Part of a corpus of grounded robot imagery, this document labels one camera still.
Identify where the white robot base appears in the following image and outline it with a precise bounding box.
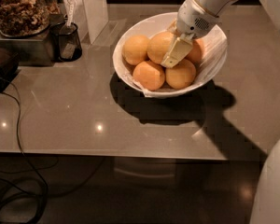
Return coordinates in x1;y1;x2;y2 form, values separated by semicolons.
249;140;280;224

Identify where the orange far left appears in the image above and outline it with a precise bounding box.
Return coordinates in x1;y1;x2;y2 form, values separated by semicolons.
121;35;149;65

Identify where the black cable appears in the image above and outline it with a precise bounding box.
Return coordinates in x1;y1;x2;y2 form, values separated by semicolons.
0;77;106;224

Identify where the orange front left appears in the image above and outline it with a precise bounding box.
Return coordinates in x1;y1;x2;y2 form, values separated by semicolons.
133;61;165;91

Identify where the orange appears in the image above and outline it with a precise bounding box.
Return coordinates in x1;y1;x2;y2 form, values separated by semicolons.
186;38;205;63
165;59;196;90
121;35;149;65
147;31;174;63
133;61;165;91

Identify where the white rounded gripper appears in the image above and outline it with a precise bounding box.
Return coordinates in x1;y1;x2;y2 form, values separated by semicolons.
161;0;218;68

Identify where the black mesh cup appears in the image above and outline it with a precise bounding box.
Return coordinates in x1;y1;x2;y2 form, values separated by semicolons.
49;22;82;62

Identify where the white plastic utensil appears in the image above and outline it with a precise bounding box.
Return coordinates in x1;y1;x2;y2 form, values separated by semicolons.
60;0;75;35

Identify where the glass jar of walnuts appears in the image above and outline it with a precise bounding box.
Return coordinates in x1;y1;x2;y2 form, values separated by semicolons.
0;0;49;38

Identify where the orange front right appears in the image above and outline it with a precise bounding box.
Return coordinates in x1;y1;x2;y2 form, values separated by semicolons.
165;59;196;90

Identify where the orange top centre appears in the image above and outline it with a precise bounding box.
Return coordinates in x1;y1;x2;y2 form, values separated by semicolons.
147;31;174;63

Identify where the white ceramic bowl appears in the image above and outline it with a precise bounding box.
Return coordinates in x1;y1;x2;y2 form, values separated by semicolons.
113;12;228;98

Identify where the orange back right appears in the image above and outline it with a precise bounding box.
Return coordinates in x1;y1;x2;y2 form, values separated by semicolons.
186;38;205;63

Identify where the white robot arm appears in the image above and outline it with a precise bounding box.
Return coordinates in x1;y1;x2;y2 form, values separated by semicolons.
161;0;280;68

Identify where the dark brown box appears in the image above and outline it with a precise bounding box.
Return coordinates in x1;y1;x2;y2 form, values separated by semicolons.
0;48;20;92

